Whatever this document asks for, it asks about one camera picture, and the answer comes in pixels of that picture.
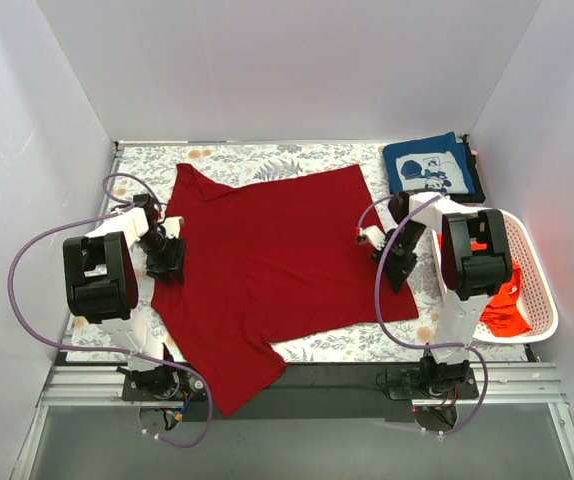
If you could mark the black folded t-shirt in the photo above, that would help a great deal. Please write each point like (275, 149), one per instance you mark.
(474, 175)

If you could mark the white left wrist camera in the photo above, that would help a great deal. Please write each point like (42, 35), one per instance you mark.
(173, 226)

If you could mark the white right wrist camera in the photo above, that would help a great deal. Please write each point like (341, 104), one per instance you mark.
(371, 235)

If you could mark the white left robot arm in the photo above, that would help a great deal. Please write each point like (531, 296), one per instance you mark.
(101, 283)

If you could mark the floral patterned table cloth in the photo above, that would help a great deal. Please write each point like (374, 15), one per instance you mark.
(241, 165)

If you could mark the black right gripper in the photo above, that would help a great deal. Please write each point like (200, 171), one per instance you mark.
(398, 258)

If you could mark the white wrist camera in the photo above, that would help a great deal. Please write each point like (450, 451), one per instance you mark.
(173, 226)
(371, 235)

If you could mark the aluminium frame rail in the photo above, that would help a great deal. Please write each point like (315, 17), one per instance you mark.
(102, 385)

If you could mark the dark red t-shirt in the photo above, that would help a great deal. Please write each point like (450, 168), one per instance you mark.
(267, 263)

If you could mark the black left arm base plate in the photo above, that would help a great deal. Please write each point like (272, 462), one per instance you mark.
(160, 384)

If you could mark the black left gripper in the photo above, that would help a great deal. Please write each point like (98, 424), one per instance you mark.
(165, 258)

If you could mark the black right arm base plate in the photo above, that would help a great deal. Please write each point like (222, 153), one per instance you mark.
(410, 381)

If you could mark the orange t-shirt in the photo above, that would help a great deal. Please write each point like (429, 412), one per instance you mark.
(502, 316)

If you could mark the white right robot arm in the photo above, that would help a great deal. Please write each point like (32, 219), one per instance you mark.
(475, 261)

